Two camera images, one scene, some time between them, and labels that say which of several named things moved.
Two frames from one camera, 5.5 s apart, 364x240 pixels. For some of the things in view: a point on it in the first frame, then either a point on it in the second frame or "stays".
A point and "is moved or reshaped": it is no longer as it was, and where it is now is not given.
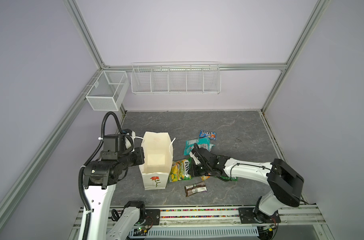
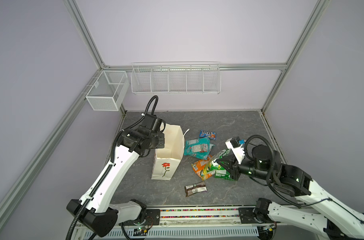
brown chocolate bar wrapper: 199,187 stays
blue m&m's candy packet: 211,135 stays
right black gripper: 206,163 -> 230,165
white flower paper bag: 158,156 is moved or reshaped
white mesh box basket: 108,92 stays
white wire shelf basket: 176,78 stays
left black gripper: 140,155 -> 159,141
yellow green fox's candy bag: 180,170 is moved or reshaped
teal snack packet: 202,142 stays
